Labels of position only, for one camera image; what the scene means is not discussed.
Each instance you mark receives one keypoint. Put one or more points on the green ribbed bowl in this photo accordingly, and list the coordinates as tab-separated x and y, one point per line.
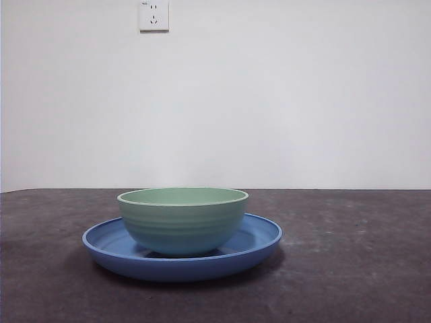
183	225

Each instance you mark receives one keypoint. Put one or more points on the blue round plate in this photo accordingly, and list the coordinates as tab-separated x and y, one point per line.
182	269

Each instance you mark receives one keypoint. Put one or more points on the white wall socket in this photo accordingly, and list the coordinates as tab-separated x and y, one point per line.
154	17

